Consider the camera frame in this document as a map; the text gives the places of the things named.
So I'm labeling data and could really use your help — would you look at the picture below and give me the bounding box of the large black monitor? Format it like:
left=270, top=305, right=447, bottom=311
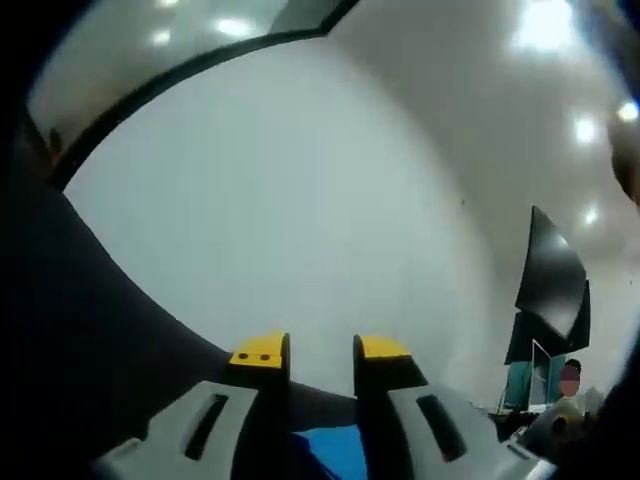
left=513, top=204, right=590, bottom=342

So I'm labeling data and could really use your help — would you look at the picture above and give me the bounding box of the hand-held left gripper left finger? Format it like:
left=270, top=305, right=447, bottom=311
left=92, top=328, right=296, bottom=480

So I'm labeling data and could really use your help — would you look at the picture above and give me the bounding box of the glass partition black frame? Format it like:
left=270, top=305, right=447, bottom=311
left=23, top=0, right=362, bottom=192

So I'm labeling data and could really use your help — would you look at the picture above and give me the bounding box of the teal stand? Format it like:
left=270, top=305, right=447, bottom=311
left=502, top=361, right=535, bottom=409

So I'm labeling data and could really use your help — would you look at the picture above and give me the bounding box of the open laptop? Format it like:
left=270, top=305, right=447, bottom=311
left=528, top=338, right=565, bottom=405

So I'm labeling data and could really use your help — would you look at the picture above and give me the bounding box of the small black monitor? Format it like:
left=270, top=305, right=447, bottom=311
left=503, top=278, right=593, bottom=367

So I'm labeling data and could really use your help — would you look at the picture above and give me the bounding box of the blue cloth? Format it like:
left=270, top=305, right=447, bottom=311
left=291, top=423, right=365, bottom=480

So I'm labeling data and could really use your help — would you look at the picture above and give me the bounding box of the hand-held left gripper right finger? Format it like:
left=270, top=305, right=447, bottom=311
left=352, top=333, right=556, bottom=480

